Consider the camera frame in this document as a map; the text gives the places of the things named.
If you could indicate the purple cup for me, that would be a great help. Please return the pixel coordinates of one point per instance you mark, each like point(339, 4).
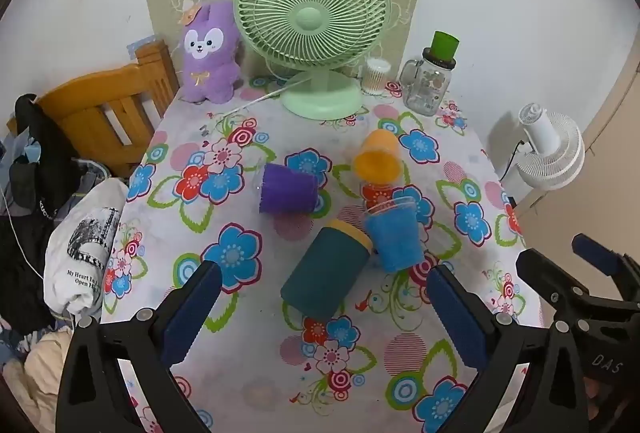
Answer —
point(290, 190)

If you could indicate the glass mug jar green lid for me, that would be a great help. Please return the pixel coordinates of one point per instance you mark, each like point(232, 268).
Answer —
point(425, 83)

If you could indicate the small white fan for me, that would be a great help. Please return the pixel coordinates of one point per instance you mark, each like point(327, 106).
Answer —
point(550, 153)

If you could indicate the purple plush bunny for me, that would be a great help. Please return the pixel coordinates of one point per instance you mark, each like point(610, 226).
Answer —
point(207, 63)

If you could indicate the orange cup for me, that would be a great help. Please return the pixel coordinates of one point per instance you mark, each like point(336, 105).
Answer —
point(378, 158)

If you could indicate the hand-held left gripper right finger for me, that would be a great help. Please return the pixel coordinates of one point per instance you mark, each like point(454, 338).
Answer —
point(457, 313)

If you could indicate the teal cup with yellow rim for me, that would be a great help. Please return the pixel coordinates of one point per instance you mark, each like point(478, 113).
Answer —
point(322, 273)

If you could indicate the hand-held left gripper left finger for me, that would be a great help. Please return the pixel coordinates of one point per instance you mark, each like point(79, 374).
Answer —
point(192, 303)

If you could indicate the floral tablecloth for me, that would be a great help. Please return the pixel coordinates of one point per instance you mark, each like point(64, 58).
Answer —
point(235, 353)

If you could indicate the beige cloth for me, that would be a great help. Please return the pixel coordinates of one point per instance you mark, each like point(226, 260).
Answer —
point(35, 378)

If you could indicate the clear cotton swab container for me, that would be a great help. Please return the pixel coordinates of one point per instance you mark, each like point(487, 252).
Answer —
point(375, 75)

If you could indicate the green desk fan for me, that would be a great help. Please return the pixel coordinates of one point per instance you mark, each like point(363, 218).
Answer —
point(310, 20)

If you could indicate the wooden chair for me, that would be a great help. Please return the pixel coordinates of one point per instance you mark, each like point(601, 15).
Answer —
point(100, 103)

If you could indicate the white printed cloth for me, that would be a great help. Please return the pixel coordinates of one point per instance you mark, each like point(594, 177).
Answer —
point(85, 253)

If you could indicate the black clothing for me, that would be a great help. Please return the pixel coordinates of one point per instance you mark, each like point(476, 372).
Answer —
point(35, 193)

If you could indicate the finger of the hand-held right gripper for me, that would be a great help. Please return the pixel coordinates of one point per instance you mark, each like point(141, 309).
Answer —
point(550, 283)
point(595, 255)

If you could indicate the blue cup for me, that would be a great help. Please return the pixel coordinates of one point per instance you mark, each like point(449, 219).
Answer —
point(395, 238)

